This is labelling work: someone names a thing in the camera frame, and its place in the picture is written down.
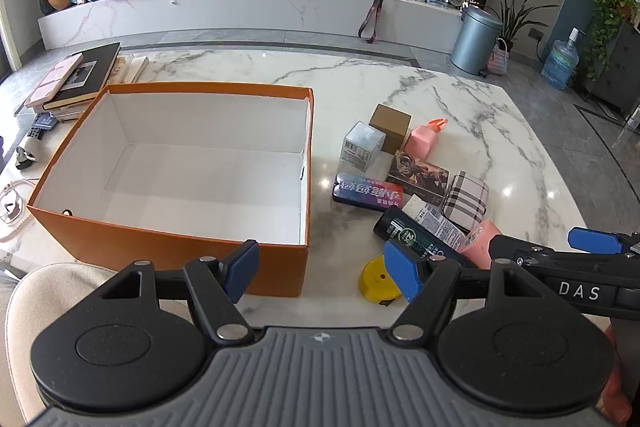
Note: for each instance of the blue water jug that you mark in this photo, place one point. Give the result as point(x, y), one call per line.
point(560, 64)

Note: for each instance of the orange cardboard box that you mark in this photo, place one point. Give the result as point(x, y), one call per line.
point(175, 252)

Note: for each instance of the plaid wallet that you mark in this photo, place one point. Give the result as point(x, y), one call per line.
point(465, 199)

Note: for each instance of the trailing vine plant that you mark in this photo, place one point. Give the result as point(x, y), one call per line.
point(607, 17)

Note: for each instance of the grey blue trash can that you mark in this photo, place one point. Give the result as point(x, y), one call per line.
point(472, 42)

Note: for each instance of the black bottle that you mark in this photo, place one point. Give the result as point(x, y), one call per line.
point(395, 227)

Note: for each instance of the black remote control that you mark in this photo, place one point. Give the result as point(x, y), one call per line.
point(35, 133)

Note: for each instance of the black hardcover book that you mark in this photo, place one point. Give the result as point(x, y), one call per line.
point(90, 77)

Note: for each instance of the white lotion tube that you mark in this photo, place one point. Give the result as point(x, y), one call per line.
point(435, 219)

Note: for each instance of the dark art printed box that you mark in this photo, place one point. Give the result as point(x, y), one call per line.
point(420, 174)

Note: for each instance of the long leaf potted plant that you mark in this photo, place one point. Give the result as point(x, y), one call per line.
point(515, 14)

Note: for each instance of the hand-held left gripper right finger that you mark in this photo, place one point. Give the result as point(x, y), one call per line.
point(402, 272)

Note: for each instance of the beige cushioned seat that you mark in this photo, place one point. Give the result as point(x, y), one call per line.
point(30, 332)

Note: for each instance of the pink notebook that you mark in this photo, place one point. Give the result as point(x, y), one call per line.
point(52, 79)

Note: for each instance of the pink cloth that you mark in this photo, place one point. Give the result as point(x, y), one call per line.
point(622, 382)

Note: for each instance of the dark blue glossy printed box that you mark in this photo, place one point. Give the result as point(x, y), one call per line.
point(367, 191)

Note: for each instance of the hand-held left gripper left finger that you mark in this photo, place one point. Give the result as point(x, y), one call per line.
point(242, 269)

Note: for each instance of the pile of thin books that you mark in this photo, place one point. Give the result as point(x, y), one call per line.
point(127, 68)

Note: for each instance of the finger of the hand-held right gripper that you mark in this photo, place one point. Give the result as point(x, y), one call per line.
point(515, 247)
point(595, 241)

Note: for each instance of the grey cabinet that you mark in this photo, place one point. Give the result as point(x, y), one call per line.
point(615, 72)

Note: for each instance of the yellow tape measure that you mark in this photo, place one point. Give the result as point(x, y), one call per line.
point(375, 282)

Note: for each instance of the small woven bag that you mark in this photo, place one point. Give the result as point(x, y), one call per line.
point(498, 62)

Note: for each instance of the white marble media console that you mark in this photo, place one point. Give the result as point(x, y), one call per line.
point(240, 12)

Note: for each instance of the small brown cardboard box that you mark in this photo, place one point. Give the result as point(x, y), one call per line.
point(392, 127)

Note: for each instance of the pink bottle orange cap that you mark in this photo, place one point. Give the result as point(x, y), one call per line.
point(420, 142)
point(477, 244)

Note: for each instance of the clear cube box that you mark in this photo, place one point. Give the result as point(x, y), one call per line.
point(362, 144)

